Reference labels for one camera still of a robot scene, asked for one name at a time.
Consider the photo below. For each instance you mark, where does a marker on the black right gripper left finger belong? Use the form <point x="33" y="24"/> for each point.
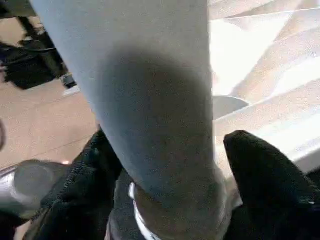
<point x="75" y="200"/>

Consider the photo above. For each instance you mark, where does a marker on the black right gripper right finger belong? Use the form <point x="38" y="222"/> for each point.
<point x="272" y="195"/>

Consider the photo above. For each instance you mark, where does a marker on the white plastic table leg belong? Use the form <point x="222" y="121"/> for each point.
<point x="150" y="100"/>

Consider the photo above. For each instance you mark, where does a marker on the white plastic table top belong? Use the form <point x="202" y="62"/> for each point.
<point x="260" y="65"/>

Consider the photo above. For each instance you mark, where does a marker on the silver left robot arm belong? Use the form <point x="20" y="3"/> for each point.
<point x="30" y="185"/>

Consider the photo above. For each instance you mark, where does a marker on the black floor box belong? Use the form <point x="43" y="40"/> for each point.
<point x="27" y="67"/>

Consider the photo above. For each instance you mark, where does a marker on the black metal frame strut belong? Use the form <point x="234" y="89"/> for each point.
<point x="47" y="50"/>

